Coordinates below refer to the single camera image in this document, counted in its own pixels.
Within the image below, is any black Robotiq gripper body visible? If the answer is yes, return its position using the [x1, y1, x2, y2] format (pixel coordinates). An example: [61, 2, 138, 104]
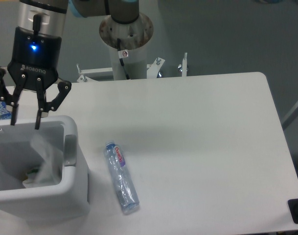
[7, 27, 62, 91]

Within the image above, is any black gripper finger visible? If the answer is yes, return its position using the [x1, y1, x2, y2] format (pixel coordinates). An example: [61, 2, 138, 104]
[34, 77, 72, 130]
[0, 67, 26, 126]

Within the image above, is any white paper wrapper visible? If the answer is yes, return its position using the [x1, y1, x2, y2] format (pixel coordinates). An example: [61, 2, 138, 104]
[30, 134, 63, 187]

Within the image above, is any crushed clear plastic bottle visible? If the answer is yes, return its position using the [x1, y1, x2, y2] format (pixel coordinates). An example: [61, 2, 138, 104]
[104, 141, 139, 215]

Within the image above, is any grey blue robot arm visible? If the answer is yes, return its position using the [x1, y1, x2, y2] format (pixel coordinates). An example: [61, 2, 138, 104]
[0, 0, 144, 128]

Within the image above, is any white plastic trash can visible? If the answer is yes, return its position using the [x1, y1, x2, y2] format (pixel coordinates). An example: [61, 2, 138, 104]
[0, 116, 90, 220]

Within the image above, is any trash inside the can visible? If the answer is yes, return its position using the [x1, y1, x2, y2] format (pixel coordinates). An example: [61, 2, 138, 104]
[22, 167, 40, 188]

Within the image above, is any black cable on pedestal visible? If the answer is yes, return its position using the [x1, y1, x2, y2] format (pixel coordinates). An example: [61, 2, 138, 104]
[116, 37, 130, 80]

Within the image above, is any white metal base frame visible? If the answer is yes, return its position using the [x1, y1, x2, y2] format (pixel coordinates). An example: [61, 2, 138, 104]
[76, 52, 190, 83]

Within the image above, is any white frame at right edge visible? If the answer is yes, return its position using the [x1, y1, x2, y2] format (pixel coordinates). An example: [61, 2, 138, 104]
[281, 100, 298, 130]

